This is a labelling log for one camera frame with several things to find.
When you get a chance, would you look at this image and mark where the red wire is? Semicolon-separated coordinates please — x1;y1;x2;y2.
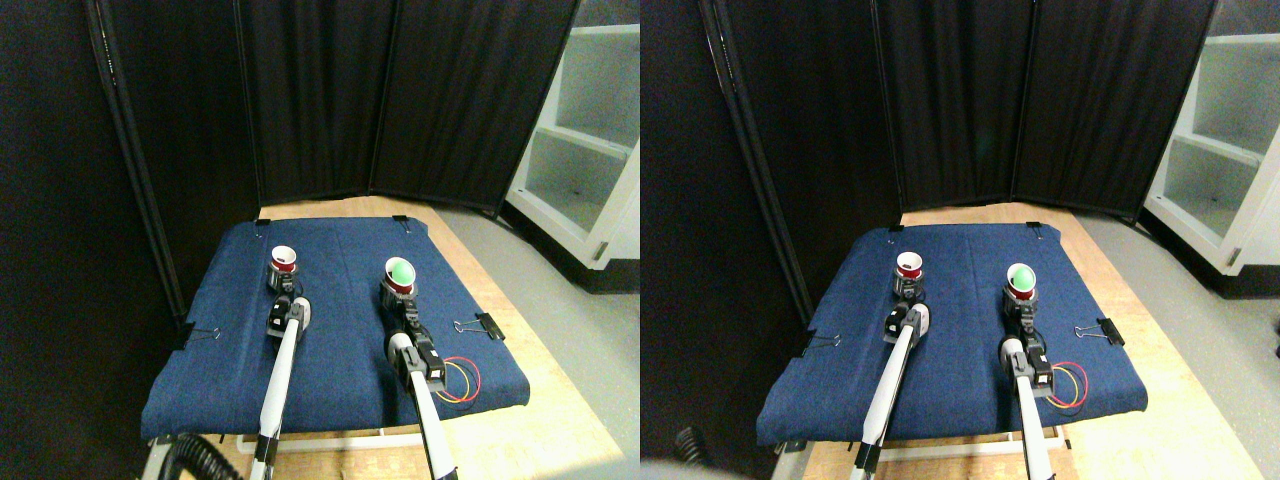
440;355;483;405
1050;360;1090;410

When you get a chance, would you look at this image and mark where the dark blue cloth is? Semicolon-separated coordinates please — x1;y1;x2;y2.
140;217;531;443
757;224;1149;448

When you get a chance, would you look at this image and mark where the black curtain stand pole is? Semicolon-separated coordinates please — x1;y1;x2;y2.
85;0;191;326
700;0;813;331

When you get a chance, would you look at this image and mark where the black ribbed hose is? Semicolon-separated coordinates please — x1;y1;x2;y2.
160;432;246;480
675;428;711;469

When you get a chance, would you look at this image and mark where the yellow wire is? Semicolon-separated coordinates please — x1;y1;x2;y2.
1050;366;1080;407
440;361;472;405

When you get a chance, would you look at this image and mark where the white metal frame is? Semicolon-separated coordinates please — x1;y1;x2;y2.
770;435;1071;480
143;428;441;480

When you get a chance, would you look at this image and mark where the white shelf unit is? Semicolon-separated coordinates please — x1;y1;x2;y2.
504;0;640;273
1143;10;1280;279

